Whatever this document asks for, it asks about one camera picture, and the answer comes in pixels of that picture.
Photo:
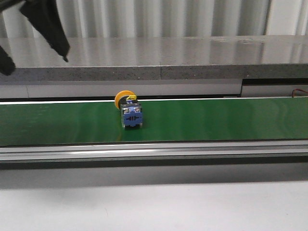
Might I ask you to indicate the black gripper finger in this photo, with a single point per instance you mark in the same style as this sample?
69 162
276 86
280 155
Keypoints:
7 66
44 17

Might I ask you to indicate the yellow push button switch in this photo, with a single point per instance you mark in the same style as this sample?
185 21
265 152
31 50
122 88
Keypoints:
130 109

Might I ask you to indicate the grey stone counter ledge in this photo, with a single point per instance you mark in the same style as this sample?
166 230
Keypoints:
246 66

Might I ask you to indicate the green conveyor belt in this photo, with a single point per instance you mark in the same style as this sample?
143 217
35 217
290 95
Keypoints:
175 132

